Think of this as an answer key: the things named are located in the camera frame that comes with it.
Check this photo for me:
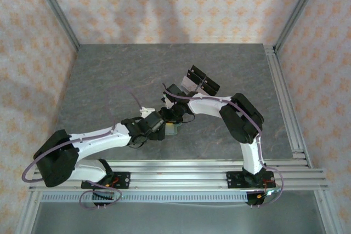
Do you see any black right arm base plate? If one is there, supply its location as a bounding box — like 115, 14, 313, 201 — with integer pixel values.
227, 170, 275, 190

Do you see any pink VIP card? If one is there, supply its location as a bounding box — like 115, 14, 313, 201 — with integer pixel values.
180, 76, 201, 93

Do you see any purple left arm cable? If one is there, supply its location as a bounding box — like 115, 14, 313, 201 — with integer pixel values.
21, 85, 143, 210

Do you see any black base connector board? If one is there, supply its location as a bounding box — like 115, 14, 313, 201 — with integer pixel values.
245, 189, 276, 209

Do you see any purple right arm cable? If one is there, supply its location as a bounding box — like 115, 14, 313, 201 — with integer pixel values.
162, 82, 285, 208

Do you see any aluminium frame post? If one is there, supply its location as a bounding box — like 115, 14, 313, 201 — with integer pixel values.
273, 0, 327, 53
29, 0, 81, 53

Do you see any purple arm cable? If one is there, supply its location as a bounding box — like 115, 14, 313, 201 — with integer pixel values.
162, 82, 285, 208
21, 85, 143, 210

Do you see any aluminium frame leg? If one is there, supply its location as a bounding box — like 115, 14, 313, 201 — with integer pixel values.
314, 190, 338, 234
16, 191, 42, 234

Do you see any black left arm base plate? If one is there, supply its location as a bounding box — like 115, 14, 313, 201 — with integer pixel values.
81, 172, 130, 190

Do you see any aluminium side rail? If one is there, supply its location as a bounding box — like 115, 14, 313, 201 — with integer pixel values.
264, 44, 313, 169

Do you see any slotted grey cable duct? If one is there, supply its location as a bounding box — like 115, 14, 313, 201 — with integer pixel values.
41, 192, 249, 203

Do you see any aluminium rail frame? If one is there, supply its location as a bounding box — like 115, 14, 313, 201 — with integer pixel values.
29, 159, 329, 192

